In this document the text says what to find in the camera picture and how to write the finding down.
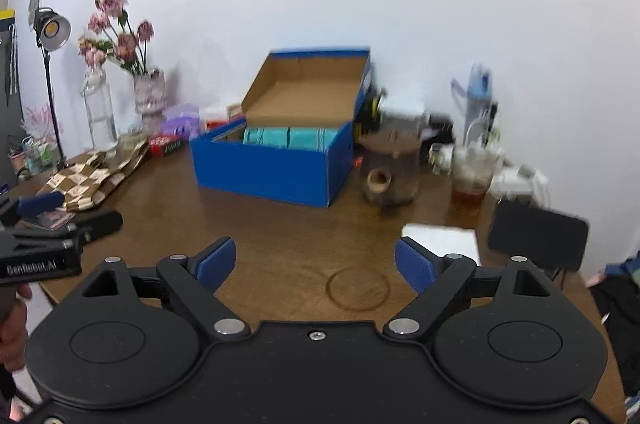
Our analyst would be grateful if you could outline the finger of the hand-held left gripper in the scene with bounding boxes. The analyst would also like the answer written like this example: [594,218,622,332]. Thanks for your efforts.
[10,210,124,251]
[0,191,67,227]

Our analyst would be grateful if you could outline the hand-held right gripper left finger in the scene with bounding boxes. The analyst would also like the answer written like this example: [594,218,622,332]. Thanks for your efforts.
[80,237,252,340]

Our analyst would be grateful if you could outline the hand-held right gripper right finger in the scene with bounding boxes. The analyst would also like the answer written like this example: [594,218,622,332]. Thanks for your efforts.
[382,237,557,340]

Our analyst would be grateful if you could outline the blue cardboard shoe box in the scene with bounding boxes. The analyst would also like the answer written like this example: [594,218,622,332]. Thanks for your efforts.
[190,48,372,208]

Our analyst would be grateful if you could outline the teal shopping bag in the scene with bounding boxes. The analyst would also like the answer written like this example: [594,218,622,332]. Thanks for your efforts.
[242,127,341,152]

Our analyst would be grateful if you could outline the brown checkered cloth bag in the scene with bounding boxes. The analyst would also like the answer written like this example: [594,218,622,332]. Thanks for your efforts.
[37,143,151,212]

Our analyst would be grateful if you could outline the person's left hand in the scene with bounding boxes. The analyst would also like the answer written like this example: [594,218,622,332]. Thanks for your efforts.
[0,283,32,372]

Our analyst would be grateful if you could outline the white paper napkin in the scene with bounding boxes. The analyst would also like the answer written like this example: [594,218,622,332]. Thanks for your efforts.
[400,223,482,266]

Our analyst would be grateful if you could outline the glass jar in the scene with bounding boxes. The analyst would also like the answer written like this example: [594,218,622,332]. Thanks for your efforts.
[20,135,61,175]

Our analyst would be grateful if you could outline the brown ribbed clay teapot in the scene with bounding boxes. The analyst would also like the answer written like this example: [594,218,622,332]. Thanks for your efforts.
[356,129,422,206]

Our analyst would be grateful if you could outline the glass cup of tea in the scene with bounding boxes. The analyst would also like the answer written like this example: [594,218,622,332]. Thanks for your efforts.
[451,143,496,206]

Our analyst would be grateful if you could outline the clear glass bottle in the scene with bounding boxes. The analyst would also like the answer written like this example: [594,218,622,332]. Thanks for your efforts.
[82,65,118,150]

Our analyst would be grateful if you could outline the red snack packet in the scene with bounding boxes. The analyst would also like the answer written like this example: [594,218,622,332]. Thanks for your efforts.
[149,134,185,157]

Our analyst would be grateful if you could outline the black smartphone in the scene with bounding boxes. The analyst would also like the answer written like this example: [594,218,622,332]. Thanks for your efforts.
[487,199,590,272]

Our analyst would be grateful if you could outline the white power strip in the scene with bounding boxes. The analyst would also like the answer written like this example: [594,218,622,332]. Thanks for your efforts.
[492,164,550,205]

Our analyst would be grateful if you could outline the purple packet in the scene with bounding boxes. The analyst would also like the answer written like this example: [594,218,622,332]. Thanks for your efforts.
[164,103,201,140]

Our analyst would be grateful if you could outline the pink glass vase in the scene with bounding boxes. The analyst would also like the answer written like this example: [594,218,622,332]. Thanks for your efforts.
[132,68,166,136]

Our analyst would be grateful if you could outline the clear blue water bottle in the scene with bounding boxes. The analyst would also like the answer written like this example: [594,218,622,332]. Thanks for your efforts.
[451,64,496,145]

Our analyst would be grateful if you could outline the studio lamp on stand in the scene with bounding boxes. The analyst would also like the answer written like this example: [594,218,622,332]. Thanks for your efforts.
[27,0,72,172]

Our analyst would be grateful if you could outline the pink dried flowers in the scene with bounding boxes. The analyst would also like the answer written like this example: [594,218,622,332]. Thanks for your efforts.
[77,0,155,75]

